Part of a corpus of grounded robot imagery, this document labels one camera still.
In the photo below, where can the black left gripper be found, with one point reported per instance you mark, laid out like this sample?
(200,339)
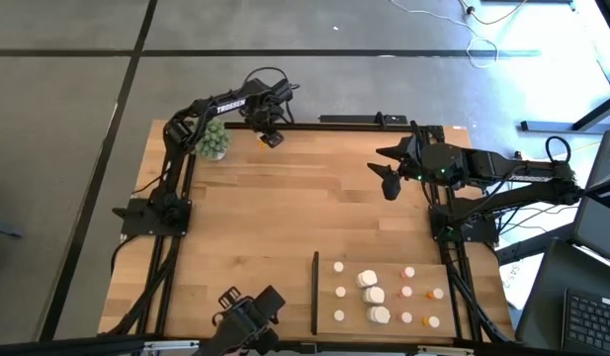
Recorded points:
(265,116)

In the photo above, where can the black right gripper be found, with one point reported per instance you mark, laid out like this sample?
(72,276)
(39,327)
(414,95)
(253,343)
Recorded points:
(418,165)

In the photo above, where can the white bottle blue label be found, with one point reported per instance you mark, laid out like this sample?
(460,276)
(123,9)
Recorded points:
(367,278)

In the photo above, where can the white Trader Joe's melatonin bottle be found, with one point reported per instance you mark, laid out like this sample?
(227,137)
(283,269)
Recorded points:
(374,295)

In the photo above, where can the white round pill bottle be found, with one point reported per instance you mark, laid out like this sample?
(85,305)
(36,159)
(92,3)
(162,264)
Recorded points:
(379,315)

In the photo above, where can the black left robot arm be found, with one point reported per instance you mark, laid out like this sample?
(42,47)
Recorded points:
(230,105)

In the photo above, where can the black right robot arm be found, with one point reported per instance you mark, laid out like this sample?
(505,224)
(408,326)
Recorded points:
(507,173)

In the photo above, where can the black mounting bar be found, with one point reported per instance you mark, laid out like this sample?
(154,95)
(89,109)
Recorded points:
(354,118)

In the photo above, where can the green succulent in white pot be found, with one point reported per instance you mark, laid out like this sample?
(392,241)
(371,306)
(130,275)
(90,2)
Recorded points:
(213,141)

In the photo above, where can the white power strip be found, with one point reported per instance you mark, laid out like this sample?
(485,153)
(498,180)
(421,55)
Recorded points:
(518,155)

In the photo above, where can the black desk crossbar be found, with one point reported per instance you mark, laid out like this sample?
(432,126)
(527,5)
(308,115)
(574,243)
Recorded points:
(527,247)

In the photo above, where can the black desk foot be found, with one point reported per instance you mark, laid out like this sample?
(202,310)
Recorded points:
(556,126)

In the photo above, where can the white paper sheet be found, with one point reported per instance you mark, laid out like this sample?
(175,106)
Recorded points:
(514,284)

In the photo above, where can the dark desk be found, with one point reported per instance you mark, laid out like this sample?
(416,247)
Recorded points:
(547,296)

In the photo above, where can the grey laptop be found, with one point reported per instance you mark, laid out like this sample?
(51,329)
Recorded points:
(598,217)

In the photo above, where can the black laptop keyboard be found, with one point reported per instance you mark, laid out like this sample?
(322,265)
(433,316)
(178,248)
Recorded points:
(593,321)

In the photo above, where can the dark floor object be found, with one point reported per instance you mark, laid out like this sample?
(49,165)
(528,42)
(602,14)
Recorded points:
(5,230)

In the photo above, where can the black rig beam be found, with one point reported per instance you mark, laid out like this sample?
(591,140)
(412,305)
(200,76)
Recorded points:
(62,346)

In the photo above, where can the wooden shelf black frame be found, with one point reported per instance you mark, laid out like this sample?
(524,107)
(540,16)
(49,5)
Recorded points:
(433,269)

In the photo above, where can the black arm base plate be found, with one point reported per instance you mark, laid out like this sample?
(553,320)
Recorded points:
(485,232)
(136,222)

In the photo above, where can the silver aluminium bracket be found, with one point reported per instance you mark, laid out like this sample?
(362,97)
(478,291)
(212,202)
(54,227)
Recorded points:
(171,344)
(445,351)

